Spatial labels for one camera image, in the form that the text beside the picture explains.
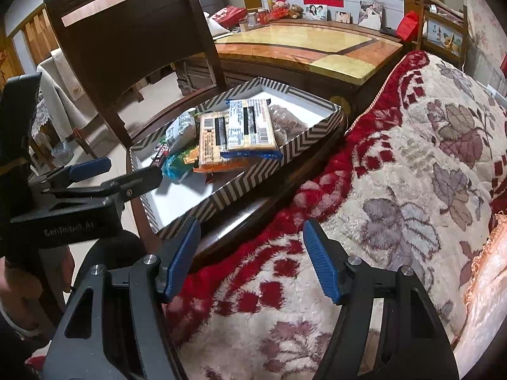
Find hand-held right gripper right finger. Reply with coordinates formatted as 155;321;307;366
303;218;460;380

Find green white snack bag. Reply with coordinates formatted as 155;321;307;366
164;111;199;152

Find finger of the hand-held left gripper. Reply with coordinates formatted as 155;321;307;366
95;165;164;203
40;156;112;189

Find plush toys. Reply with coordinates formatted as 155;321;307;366
269;0;304;21

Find wooden dining table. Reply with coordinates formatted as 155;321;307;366
178;22;405;116

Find floral printed cloth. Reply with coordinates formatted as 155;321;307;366
463;0;507;100

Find orange snack packet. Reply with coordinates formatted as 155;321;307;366
193;111;255;175

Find white cloth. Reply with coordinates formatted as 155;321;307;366
37;49;96;144

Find teal snack packet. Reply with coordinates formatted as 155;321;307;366
162;148;199;180

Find dark chocolate packet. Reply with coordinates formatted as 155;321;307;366
152;142;175;168

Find blue white snack packet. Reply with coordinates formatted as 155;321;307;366
221;98;284;163

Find person's left hand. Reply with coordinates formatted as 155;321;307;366
0;244;77;302

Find dark wooden chair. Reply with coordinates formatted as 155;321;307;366
43;0;351;272

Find person's left forearm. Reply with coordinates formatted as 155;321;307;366
0;297;50;365

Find red packet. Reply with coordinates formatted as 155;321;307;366
210;6;248;31

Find floral fleece blanket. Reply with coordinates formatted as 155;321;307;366
164;49;507;380

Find wooden framed picture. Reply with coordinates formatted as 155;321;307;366
420;0;469;62

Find jars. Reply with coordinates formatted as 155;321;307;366
239;8;271;33

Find peach satin fringed cloth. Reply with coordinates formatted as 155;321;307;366
453;211;507;367

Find red gift bag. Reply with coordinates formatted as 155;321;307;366
396;11;420;42

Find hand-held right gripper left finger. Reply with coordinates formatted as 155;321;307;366
45;217;202;380

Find brown snack bag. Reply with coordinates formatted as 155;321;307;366
269;103;310;144

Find large wedding photo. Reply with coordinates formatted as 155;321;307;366
358;0;386;31

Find chevron striped cardboard box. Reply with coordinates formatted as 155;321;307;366
130;77;346;240

